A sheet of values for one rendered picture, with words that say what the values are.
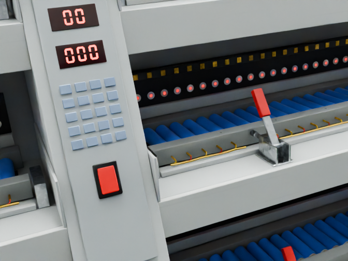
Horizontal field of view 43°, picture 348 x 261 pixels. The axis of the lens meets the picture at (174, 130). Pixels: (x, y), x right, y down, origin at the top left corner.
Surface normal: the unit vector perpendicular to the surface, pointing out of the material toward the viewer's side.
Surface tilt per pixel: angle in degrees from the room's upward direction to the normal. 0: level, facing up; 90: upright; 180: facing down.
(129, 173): 90
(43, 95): 90
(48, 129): 90
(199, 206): 109
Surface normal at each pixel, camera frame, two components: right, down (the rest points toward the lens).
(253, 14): 0.38, 0.30
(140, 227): 0.33, -0.02
